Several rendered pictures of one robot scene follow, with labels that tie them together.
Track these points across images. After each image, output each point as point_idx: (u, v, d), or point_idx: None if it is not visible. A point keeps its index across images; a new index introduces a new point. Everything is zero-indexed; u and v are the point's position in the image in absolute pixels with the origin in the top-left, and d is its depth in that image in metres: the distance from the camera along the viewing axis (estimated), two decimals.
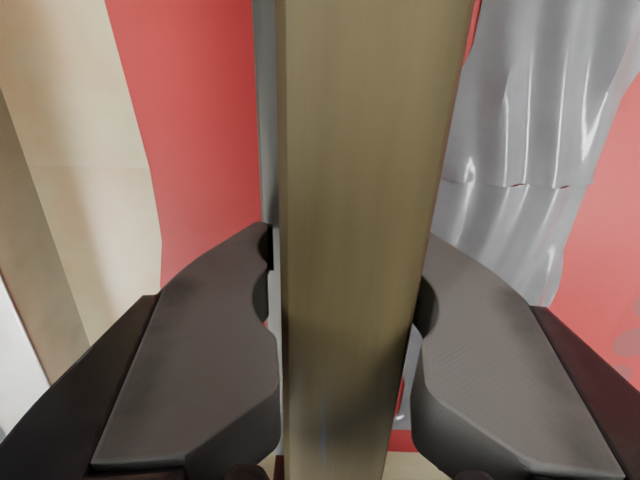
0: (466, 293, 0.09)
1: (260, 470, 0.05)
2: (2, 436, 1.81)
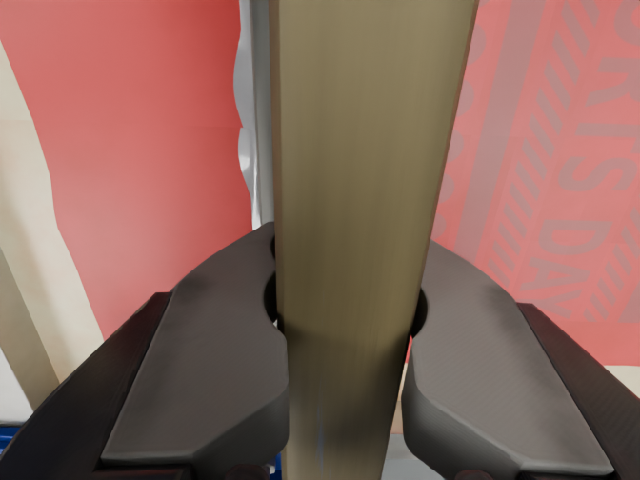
0: (454, 291, 0.09)
1: (260, 470, 0.05)
2: None
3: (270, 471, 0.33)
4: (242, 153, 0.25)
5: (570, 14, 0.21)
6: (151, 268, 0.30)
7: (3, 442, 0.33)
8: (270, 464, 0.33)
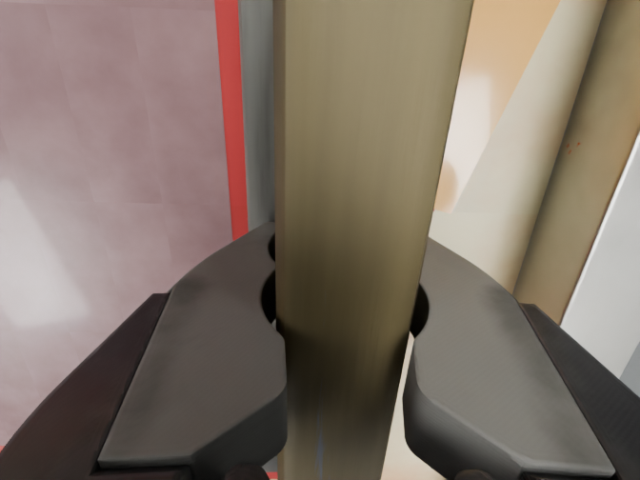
0: (455, 292, 0.09)
1: (260, 470, 0.05)
2: None
3: None
4: None
5: None
6: None
7: None
8: None
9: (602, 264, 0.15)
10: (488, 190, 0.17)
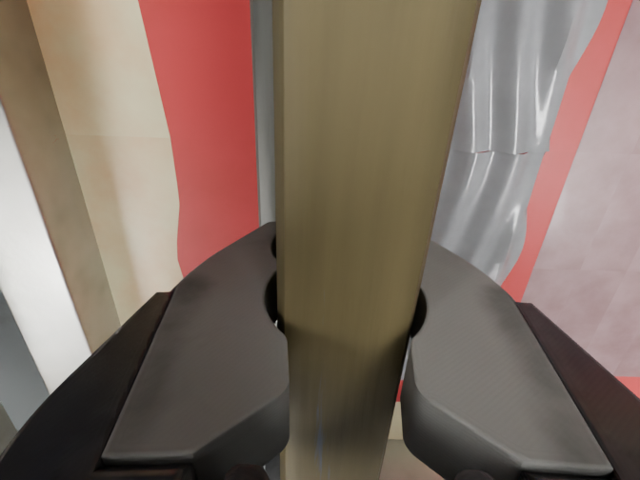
0: (453, 291, 0.09)
1: (260, 470, 0.05)
2: None
3: None
4: None
5: None
6: None
7: None
8: None
9: None
10: None
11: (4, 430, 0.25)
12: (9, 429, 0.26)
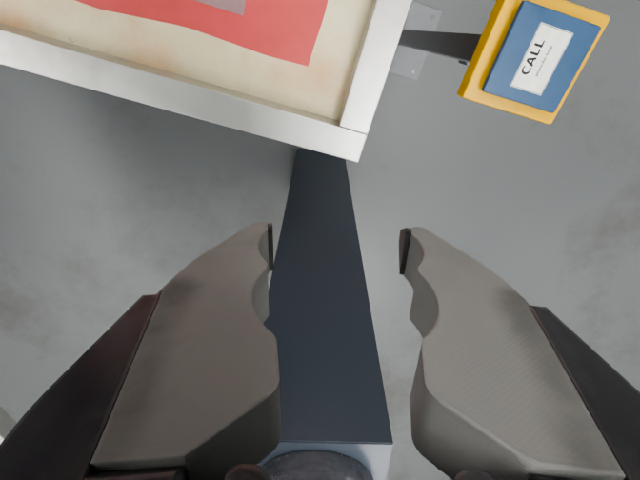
0: (466, 293, 0.09)
1: (260, 470, 0.05)
2: None
3: None
4: None
5: None
6: None
7: None
8: None
9: None
10: None
11: None
12: None
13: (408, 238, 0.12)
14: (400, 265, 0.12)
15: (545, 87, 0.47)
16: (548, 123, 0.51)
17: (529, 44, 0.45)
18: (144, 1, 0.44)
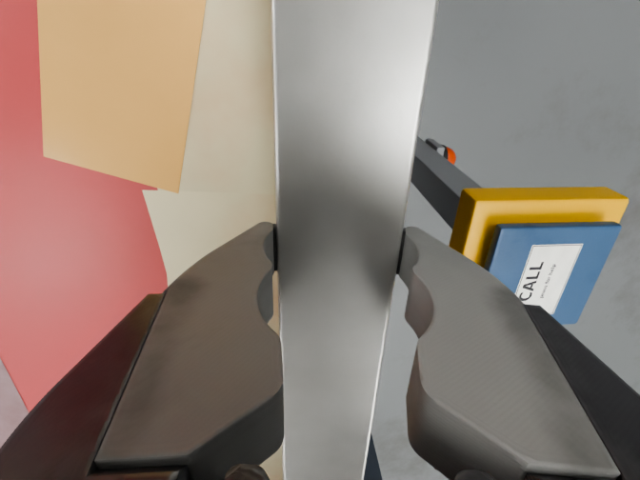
0: (460, 292, 0.09)
1: (260, 470, 0.05)
2: None
3: None
4: None
5: None
6: None
7: None
8: None
9: (297, 252, 0.12)
10: (213, 165, 0.14)
11: None
12: None
13: (402, 238, 0.12)
14: None
15: (556, 305, 0.33)
16: None
17: (521, 270, 0.30)
18: None
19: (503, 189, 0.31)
